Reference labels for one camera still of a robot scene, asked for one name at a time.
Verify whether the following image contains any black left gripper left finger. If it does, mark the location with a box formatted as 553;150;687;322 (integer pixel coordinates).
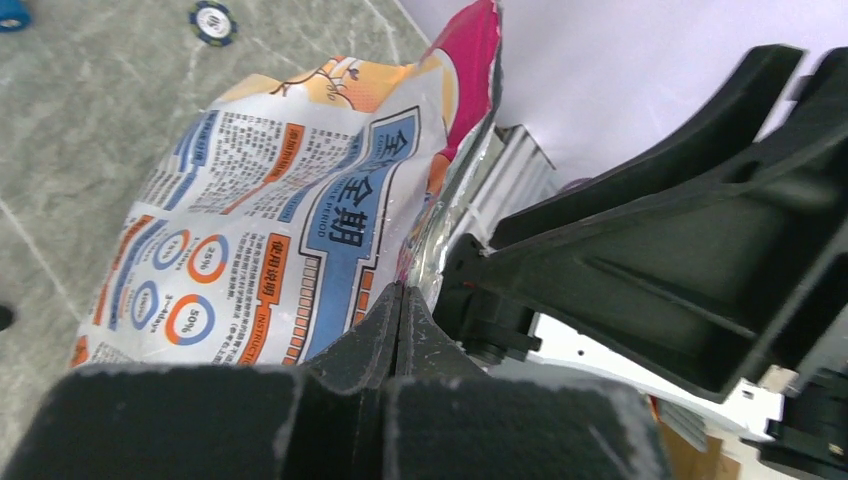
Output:
1;284;403;479

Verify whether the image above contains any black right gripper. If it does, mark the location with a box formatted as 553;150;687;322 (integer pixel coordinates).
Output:
434;44;847;479

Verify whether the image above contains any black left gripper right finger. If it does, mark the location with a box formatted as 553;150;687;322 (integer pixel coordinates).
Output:
384;287;673;479

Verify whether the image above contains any pink pet food bag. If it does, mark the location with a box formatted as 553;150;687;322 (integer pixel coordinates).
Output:
70;1;501;367

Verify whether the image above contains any black white poker chip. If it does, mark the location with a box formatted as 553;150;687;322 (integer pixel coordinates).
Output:
187;1;239;47

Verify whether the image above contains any toy block car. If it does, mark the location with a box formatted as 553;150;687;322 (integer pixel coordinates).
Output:
0;0;32;33

